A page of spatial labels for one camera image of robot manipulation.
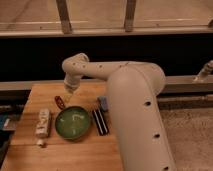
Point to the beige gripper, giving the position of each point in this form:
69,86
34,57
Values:
70,84

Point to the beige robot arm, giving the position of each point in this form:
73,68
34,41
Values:
131,92

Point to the white squeeze tube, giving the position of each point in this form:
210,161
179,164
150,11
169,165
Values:
43,126

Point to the blue sponge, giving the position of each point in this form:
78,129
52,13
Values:
103,103

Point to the black striped block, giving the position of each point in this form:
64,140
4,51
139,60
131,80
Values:
100,122

